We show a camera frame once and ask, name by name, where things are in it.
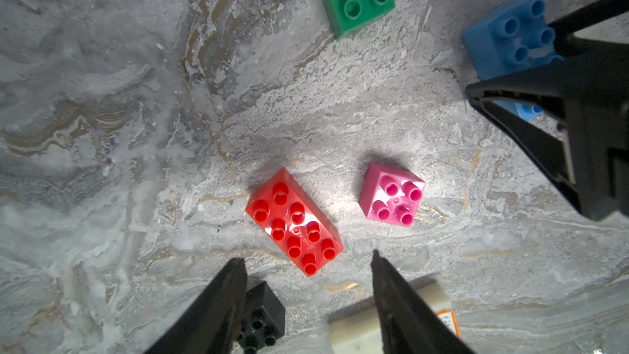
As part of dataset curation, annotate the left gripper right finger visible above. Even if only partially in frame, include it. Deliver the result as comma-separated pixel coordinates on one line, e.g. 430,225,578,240
371,251,472,354

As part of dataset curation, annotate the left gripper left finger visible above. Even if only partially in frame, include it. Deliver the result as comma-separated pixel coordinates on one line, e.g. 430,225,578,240
147,258,247,353

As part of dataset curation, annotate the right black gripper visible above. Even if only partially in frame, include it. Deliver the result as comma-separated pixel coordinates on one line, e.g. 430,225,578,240
465,0,628,221

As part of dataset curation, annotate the light blue long lego brick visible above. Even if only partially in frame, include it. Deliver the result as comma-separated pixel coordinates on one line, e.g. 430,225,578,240
461,0,565,123

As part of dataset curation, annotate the pink square lego brick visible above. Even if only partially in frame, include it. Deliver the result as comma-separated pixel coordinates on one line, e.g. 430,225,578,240
359,162,426,227

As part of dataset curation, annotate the black small lego brick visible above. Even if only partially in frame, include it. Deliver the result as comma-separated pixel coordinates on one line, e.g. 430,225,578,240
237,282,286,354

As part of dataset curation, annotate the red long lego brick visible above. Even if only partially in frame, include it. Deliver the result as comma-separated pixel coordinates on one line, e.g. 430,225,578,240
246,168,344,277

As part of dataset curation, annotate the white eraser with orange label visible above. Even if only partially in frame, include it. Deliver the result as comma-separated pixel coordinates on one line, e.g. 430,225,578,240
329,282,460,354

